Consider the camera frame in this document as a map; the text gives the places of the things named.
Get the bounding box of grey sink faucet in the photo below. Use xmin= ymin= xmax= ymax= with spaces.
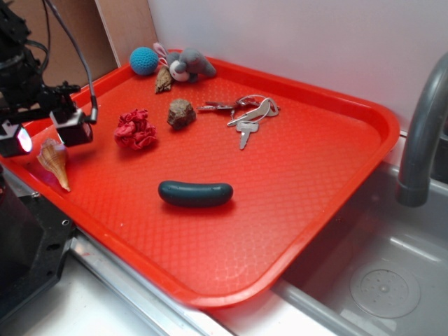
xmin=395 ymin=55 xmax=447 ymax=207

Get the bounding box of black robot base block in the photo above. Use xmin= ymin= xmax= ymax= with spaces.
xmin=1 ymin=176 xmax=74 ymax=322

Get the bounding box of brown cardboard panel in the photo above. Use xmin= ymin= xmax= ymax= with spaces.
xmin=0 ymin=0 xmax=158 ymax=136

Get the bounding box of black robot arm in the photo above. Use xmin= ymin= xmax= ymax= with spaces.
xmin=1 ymin=1 xmax=98 ymax=158

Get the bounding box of grey cable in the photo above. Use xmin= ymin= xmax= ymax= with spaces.
xmin=43 ymin=0 xmax=99 ymax=125

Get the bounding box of tan spiral seashell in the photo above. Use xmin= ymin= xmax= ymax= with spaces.
xmin=37 ymin=138 xmax=71 ymax=192

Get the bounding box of red plastic tray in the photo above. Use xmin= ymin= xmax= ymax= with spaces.
xmin=1 ymin=60 xmax=400 ymax=309

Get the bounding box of red fabric scrunchie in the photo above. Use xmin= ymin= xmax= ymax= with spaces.
xmin=113 ymin=108 xmax=158 ymax=151

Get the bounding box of silver key bunch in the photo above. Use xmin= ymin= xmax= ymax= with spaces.
xmin=197 ymin=94 xmax=281 ymax=151

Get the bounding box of grey plush bunny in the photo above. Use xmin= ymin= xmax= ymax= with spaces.
xmin=153 ymin=42 xmax=217 ymax=83

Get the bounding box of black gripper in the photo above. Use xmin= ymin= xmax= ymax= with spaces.
xmin=1 ymin=52 xmax=93 ymax=158

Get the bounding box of brown pine cone piece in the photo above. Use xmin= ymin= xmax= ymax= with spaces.
xmin=155 ymin=66 xmax=174 ymax=94

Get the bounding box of dark green toy cucumber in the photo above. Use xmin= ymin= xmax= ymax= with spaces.
xmin=157 ymin=181 xmax=234 ymax=208

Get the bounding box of grey sink basin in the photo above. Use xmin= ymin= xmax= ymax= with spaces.
xmin=274 ymin=164 xmax=447 ymax=335

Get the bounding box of brown rock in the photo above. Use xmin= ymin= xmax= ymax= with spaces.
xmin=167 ymin=99 xmax=197 ymax=130

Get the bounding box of blue crocheted ball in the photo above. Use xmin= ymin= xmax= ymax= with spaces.
xmin=129 ymin=47 xmax=158 ymax=76

